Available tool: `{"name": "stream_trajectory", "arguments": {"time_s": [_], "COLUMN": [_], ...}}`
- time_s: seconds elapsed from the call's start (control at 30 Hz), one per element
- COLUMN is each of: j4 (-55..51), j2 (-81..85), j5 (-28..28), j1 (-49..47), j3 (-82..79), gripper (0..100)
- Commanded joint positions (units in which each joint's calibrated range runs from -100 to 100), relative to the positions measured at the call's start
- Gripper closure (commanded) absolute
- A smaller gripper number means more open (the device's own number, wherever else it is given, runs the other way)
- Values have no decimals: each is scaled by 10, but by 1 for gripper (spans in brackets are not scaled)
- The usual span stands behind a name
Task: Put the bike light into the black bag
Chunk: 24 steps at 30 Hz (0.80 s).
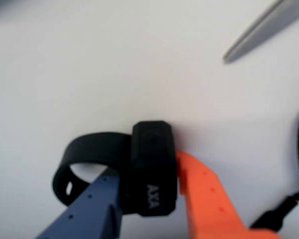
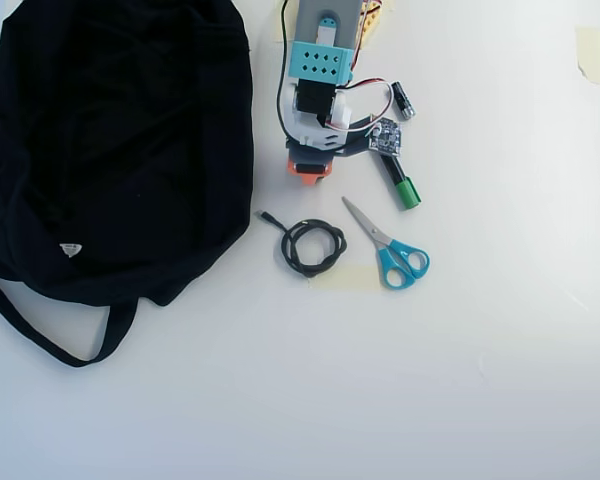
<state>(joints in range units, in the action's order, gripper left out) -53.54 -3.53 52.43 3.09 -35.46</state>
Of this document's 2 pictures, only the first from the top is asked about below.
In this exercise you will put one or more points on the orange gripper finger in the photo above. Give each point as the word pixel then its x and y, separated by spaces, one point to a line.
pixel 206 204

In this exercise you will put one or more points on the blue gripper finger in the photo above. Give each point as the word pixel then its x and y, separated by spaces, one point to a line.
pixel 89 209

